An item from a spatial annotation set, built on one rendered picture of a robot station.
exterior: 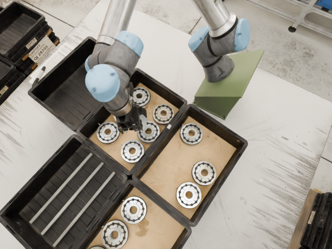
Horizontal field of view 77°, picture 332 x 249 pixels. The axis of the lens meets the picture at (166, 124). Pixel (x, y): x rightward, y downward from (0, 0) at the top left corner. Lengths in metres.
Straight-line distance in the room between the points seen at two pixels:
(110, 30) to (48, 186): 0.69
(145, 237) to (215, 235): 0.33
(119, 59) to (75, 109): 0.61
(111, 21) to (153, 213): 0.72
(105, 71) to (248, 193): 0.88
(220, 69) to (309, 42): 1.80
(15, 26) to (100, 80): 1.65
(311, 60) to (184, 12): 1.38
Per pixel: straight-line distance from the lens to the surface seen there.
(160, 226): 0.93
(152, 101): 1.03
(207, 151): 0.97
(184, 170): 0.94
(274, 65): 2.40
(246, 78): 1.00
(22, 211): 1.10
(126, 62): 0.54
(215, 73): 1.05
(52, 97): 1.18
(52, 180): 1.05
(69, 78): 1.19
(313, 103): 1.43
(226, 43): 0.92
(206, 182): 0.92
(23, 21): 2.11
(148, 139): 0.94
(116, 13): 0.73
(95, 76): 0.50
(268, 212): 1.16
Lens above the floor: 1.76
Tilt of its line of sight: 71 degrees down
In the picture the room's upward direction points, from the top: straight up
